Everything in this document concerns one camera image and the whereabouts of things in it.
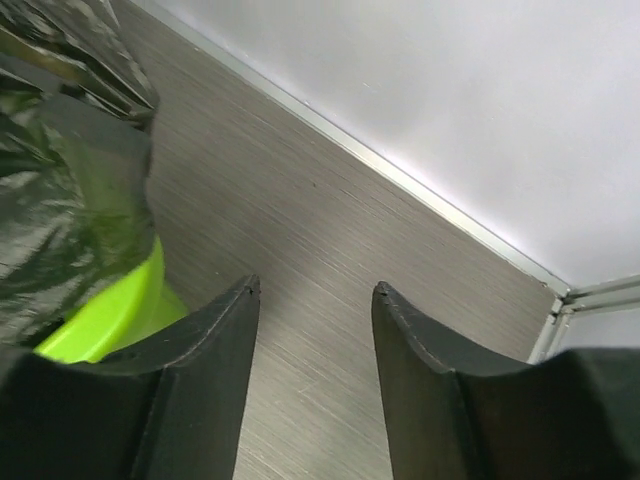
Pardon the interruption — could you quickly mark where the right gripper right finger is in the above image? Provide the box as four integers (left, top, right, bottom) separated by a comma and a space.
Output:
371, 282, 639, 479

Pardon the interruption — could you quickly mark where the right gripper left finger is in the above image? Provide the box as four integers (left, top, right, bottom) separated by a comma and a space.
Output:
1, 275, 260, 479

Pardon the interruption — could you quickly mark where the green plastic trash bin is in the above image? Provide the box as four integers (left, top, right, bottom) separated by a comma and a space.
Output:
35, 239, 188, 363

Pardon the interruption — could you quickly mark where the black trash bag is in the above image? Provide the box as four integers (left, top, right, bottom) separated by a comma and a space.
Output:
1, 1, 159, 347

